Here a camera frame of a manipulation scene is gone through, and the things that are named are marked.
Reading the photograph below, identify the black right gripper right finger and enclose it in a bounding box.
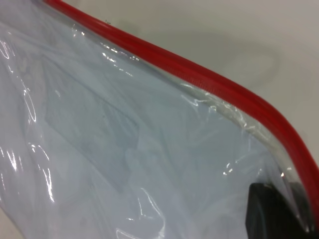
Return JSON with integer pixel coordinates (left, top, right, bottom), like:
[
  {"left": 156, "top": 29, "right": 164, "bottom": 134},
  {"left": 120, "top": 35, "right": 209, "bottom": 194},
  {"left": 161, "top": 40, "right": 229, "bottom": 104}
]
[{"left": 289, "top": 180, "right": 309, "bottom": 207}]

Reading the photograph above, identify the clear plastic bag red zipper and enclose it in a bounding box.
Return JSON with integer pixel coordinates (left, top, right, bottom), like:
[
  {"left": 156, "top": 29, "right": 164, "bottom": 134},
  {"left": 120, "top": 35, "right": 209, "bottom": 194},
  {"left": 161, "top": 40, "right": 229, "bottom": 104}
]
[{"left": 0, "top": 0, "right": 319, "bottom": 239}]

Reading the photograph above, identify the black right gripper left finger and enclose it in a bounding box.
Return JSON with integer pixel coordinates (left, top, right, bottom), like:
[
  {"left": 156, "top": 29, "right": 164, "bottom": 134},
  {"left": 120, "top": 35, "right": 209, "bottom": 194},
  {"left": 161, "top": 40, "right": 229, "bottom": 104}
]
[{"left": 245, "top": 182, "right": 310, "bottom": 239}]

